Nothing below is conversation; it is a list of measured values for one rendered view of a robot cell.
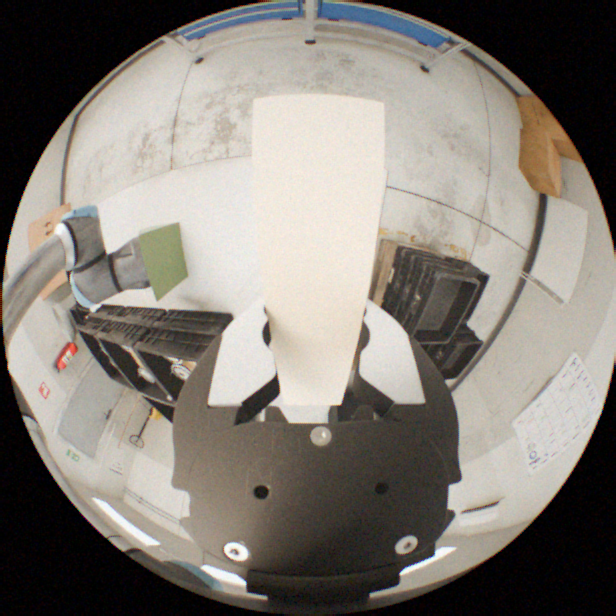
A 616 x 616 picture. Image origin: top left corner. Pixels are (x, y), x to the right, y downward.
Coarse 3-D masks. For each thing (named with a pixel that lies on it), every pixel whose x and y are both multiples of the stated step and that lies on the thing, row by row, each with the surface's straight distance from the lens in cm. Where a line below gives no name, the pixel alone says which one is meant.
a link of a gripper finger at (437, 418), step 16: (416, 352) 9; (432, 368) 9; (432, 384) 8; (432, 400) 8; (448, 400) 8; (400, 416) 7; (416, 416) 7; (432, 416) 7; (448, 416) 8; (432, 432) 7; (448, 432) 8; (448, 448) 7; (448, 464) 7
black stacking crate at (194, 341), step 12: (156, 336) 69; (168, 336) 65; (180, 336) 63; (192, 336) 60; (204, 336) 58; (180, 348) 58; (192, 348) 56; (204, 348) 55; (156, 360) 76; (156, 372) 77; (168, 372) 82; (168, 384) 84; (180, 384) 90
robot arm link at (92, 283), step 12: (84, 264) 56; (96, 264) 56; (108, 264) 56; (72, 276) 61; (84, 276) 57; (96, 276) 56; (108, 276) 56; (72, 288) 60; (84, 288) 58; (96, 288) 57; (108, 288) 57; (84, 300) 59; (96, 300) 60
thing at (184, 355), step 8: (136, 344) 69; (144, 344) 66; (152, 344) 64; (136, 352) 71; (152, 352) 63; (160, 352) 59; (168, 352) 57; (176, 352) 56; (184, 352) 54; (192, 352) 53; (144, 360) 72; (184, 360) 54; (192, 360) 52; (160, 384) 81; (168, 392) 84; (176, 400) 90
